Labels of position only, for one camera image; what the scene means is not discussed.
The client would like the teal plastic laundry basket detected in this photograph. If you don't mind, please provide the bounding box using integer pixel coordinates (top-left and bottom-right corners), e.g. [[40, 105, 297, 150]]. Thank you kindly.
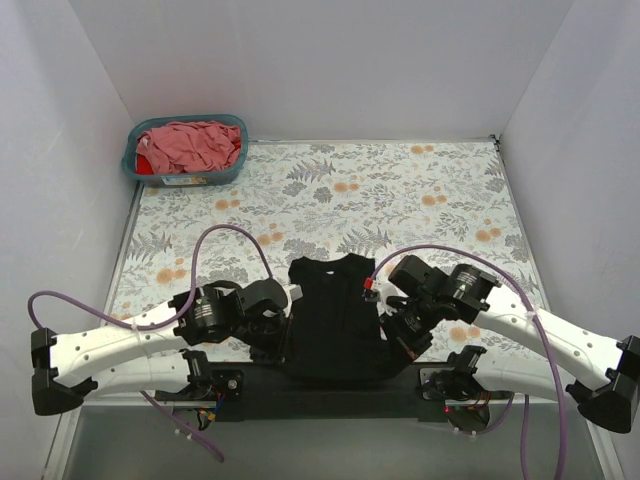
[[121, 114, 248, 188]]

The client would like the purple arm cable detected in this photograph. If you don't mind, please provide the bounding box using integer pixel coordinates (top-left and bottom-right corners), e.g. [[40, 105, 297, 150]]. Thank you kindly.
[[27, 224, 276, 464], [367, 244, 571, 480]]

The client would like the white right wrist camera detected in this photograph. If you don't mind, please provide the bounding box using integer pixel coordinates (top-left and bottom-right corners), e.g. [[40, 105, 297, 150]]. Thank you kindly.
[[362, 277, 398, 316]]

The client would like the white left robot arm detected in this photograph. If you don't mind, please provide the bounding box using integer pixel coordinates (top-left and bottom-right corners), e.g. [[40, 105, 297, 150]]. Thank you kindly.
[[31, 278, 302, 416]]

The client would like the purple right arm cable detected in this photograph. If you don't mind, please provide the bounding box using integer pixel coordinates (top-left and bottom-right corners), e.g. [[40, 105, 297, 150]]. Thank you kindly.
[[367, 244, 571, 480]]

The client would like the red t-shirt in basket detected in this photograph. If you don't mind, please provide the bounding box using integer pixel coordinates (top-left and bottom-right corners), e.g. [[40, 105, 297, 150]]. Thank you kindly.
[[135, 154, 154, 176]]

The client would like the pink crumpled t-shirt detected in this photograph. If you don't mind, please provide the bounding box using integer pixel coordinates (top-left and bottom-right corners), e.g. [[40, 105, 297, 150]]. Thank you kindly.
[[136, 121, 242, 175]]

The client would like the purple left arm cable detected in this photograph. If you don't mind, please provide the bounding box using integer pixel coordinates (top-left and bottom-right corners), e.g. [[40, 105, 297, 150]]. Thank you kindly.
[[27, 224, 276, 464]]

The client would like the floral patterned table cover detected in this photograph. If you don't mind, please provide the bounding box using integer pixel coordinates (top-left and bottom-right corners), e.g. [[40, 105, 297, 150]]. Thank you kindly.
[[110, 141, 547, 320]]

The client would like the aluminium frame rail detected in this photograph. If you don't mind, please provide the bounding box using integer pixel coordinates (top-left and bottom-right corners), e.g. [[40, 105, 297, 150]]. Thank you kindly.
[[42, 364, 626, 480]]

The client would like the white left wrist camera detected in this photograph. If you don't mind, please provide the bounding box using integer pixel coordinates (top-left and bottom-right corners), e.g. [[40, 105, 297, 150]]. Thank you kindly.
[[285, 284, 303, 302]]

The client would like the black t-shirt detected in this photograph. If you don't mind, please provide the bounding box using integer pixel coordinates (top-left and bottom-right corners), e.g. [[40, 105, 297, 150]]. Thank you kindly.
[[284, 253, 407, 383]]

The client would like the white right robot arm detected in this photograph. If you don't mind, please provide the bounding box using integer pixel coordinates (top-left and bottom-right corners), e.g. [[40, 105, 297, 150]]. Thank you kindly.
[[364, 249, 639, 434]]

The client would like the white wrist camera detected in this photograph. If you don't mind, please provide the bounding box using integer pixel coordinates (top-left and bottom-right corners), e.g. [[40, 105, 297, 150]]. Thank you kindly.
[[285, 284, 303, 302], [362, 277, 398, 316]]

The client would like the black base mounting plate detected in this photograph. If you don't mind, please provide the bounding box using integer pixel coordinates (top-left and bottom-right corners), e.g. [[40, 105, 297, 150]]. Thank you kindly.
[[155, 362, 508, 422]]

